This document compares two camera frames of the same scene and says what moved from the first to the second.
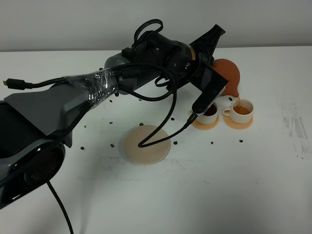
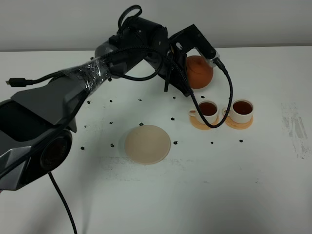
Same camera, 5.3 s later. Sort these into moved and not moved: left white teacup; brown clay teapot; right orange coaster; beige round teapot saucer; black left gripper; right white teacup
Moved: brown clay teapot; black left gripper
Not moved: left white teacup; right orange coaster; beige round teapot saucer; right white teacup
